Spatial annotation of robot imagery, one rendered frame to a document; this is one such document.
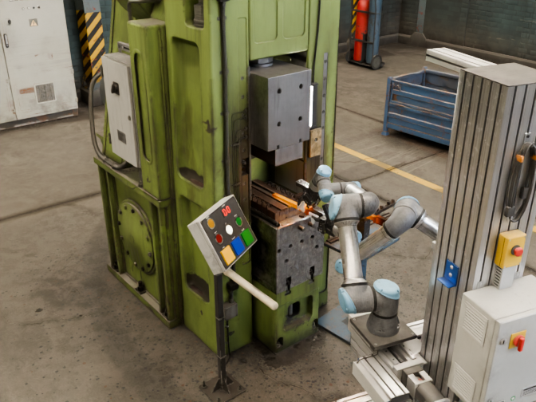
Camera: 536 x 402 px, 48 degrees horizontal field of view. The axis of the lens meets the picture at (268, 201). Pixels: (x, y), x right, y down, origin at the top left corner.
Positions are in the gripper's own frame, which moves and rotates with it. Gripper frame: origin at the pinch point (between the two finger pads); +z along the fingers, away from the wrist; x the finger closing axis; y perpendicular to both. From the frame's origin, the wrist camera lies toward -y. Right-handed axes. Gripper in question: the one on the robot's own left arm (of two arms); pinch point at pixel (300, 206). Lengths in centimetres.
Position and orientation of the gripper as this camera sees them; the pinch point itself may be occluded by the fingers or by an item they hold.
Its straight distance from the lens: 345.7
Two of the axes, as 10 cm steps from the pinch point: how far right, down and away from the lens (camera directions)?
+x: 7.8, -2.8, 5.6
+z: -3.0, 6.1, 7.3
